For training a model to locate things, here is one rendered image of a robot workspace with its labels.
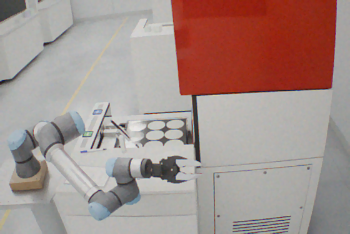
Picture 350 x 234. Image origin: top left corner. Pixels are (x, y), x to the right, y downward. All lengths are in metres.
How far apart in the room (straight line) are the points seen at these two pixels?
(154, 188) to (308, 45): 0.92
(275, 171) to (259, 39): 0.72
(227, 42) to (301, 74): 0.38
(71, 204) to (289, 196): 1.19
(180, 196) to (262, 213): 0.73
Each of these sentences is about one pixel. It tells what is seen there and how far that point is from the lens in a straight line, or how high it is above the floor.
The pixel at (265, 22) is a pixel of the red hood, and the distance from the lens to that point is 1.55.
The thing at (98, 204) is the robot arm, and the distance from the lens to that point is 1.29.
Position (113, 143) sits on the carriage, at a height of 0.88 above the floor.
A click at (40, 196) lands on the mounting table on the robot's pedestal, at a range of 1.86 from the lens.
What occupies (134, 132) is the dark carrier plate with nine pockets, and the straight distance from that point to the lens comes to 2.04.
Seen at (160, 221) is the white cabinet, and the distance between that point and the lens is 1.61.
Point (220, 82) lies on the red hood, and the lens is 1.61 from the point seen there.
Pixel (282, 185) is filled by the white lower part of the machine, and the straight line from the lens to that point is 1.99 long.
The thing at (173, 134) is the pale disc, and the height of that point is 0.90.
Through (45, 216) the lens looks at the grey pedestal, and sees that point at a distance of 2.10.
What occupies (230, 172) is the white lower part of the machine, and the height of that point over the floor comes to 0.77.
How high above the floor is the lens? 1.92
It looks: 28 degrees down
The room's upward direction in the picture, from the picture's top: 6 degrees counter-clockwise
